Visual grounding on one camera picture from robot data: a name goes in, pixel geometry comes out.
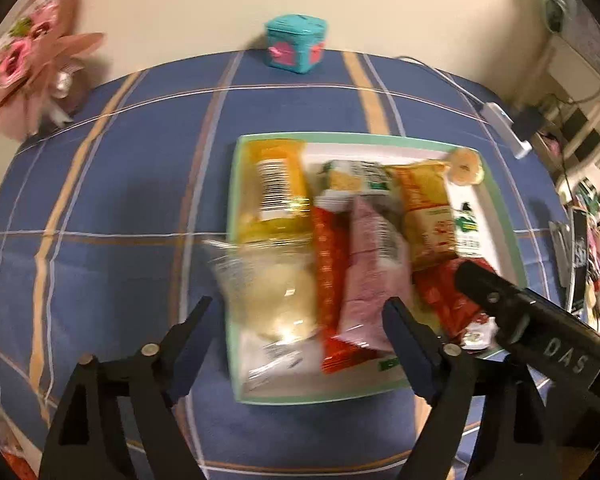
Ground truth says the white power strip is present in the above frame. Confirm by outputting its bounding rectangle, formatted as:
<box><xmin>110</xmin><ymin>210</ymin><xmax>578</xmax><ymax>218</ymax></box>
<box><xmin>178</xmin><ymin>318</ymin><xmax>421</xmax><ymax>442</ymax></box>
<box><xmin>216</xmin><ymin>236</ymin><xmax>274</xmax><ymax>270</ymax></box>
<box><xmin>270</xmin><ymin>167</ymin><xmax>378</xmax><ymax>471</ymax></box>
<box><xmin>480</xmin><ymin>102</ymin><xmax>532</xmax><ymax>159</ymax></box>

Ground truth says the jelly pudding cup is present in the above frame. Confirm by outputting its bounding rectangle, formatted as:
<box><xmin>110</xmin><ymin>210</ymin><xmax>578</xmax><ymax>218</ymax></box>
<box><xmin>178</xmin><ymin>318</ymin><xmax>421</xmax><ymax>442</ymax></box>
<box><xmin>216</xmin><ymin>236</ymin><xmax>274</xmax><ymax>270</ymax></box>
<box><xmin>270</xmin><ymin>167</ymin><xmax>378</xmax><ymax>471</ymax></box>
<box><xmin>448</xmin><ymin>148</ymin><xmax>484</xmax><ymax>186</ymax></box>

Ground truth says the pink snack packet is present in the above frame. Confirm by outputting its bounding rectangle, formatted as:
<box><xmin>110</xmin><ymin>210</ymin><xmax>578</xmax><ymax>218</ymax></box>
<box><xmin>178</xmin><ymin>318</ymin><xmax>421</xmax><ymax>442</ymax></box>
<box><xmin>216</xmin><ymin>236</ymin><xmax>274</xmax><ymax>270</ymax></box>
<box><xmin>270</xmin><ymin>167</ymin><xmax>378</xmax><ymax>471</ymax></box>
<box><xmin>337</xmin><ymin>196</ymin><xmax>412</xmax><ymax>353</ymax></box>

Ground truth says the small red snack packet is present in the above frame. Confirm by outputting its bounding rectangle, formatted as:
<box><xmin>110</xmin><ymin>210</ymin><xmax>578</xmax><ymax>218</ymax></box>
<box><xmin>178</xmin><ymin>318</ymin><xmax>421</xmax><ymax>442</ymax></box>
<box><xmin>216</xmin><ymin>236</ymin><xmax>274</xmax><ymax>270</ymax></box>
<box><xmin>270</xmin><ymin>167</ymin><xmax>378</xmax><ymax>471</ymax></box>
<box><xmin>412</xmin><ymin>258</ymin><xmax>494</xmax><ymax>341</ymax></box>

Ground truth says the pink paper flower bouquet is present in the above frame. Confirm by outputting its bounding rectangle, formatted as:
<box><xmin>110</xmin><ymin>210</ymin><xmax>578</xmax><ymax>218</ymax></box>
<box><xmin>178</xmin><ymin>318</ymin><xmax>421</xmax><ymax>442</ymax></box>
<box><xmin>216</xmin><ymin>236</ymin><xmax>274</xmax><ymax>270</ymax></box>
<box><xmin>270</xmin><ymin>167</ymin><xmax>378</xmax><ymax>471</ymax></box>
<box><xmin>0</xmin><ymin>0</ymin><xmax>105</xmax><ymax>142</ymax></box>

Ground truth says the clear packet round cake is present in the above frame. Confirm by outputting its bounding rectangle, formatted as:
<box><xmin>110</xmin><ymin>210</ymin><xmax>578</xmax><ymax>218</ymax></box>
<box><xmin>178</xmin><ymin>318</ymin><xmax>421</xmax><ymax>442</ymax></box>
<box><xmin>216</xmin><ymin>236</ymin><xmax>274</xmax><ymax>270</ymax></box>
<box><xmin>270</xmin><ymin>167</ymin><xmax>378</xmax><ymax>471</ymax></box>
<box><xmin>204</xmin><ymin>235</ymin><xmax>320</xmax><ymax>390</ymax></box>

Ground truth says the yellow swiss roll packet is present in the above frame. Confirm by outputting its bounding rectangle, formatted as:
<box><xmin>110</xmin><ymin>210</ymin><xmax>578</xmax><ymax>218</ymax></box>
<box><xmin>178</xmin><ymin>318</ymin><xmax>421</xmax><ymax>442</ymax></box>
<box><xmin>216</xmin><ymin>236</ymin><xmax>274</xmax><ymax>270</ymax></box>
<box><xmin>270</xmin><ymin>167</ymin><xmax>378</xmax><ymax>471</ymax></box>
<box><xmin>388</xmin><ymin>159</ymin><xmax>457</xmax><ymax>271</ymax></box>

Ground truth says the green white corn snack packet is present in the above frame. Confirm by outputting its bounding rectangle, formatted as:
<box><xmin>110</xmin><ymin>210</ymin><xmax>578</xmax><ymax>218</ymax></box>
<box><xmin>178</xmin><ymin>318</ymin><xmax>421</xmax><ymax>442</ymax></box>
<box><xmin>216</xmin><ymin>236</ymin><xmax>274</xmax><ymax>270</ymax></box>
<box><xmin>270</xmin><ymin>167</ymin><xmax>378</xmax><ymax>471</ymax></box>
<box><xmin>314</xmin><ymin>159</ymin><xmax>401</xmax><ymax>212</ymax></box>

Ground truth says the teal toy house box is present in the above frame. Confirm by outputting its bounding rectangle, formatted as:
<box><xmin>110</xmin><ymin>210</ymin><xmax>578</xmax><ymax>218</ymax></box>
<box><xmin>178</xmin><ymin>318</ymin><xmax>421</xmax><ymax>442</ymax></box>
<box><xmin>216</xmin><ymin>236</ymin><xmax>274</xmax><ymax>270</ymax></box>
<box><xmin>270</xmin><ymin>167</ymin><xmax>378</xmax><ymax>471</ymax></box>
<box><xmin>265</xmin><ymin>14</ymin><xmax>327</xmax><ymax>74</ymax></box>

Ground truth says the blue plaid tablecloth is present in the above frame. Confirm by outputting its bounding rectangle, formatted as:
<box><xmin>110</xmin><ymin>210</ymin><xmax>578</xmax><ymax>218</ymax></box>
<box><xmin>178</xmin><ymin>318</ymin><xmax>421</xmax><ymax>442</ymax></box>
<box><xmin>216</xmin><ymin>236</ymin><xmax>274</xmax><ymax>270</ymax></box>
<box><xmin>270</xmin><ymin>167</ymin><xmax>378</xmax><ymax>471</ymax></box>
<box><xmin>0</xmin><ymin>49</ymin><xmax>569</xmax><ymax>480</ymax></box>

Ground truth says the orange bag on floor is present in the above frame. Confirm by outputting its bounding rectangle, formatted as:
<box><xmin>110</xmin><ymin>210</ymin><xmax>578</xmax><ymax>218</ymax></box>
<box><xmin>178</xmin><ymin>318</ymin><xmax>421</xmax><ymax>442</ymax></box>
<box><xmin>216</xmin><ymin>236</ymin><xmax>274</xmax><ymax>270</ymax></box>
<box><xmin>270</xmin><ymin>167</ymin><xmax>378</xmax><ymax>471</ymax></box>
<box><xmin>2</xmin><ymin>451</ymin><xmax>38</xmax><ymax>480</ymax></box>

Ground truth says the black power adapter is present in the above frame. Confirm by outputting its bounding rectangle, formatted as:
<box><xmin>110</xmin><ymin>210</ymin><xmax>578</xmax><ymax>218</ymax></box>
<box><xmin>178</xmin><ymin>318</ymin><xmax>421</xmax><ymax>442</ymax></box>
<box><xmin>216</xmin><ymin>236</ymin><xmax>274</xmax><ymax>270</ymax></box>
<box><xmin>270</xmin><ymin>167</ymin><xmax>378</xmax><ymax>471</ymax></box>
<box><xmin>512</xmin><ymin>105</ymin><xmax>546</xmax><ymax>141</ymax></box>

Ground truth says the orange yellow cake packet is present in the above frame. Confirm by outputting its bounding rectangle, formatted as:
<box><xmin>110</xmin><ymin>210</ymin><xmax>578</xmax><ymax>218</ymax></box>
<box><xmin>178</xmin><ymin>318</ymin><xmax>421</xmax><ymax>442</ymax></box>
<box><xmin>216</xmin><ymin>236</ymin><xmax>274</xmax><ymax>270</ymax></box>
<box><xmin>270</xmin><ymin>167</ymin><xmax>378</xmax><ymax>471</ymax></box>
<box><xmin>238</xmin><ymin>139</ymin><xmax>311</xmax><ymax>243</ymax></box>

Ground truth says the long red patterned packet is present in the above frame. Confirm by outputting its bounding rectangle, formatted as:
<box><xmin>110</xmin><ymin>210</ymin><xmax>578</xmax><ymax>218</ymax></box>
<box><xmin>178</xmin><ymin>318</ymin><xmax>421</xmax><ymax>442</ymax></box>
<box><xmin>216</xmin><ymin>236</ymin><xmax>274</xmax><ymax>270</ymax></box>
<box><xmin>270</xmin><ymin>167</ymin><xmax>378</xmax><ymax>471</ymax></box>
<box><xmin>311</xmin><ymin>206</ymin><xmax>379</xmax><ymax>374</ymax></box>

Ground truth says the teal-rimmed white tray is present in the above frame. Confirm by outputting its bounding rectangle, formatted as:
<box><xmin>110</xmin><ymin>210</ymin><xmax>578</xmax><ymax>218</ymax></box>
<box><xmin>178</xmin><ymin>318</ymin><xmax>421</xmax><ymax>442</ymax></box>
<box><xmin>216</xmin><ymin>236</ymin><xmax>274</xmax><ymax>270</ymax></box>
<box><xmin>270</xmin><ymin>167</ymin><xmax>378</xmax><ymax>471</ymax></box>
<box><xmin>225</xmin><ymin>132</ymin><xmax>527</xmax><ymax>405</ymax></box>

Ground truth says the white power cable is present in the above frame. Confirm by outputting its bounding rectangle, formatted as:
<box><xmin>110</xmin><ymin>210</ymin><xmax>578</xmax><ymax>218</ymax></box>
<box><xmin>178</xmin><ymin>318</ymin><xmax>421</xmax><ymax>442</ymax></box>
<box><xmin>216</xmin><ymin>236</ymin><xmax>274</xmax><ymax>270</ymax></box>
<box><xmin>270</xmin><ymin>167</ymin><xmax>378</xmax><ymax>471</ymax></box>
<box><xmin>394</xmin><ymin>55</ymin><xmax>489</xmax><ymax>109</ymax></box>

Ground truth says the red white milk snack packet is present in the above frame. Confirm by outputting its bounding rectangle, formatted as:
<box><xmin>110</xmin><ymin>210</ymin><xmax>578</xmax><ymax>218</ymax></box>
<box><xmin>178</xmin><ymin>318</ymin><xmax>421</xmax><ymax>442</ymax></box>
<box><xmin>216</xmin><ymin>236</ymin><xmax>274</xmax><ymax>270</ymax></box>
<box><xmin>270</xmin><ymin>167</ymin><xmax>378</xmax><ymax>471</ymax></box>
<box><xmin>460</xmin><ymin>316</ymin><xmax>498</xmax><ymax>352</ymax></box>

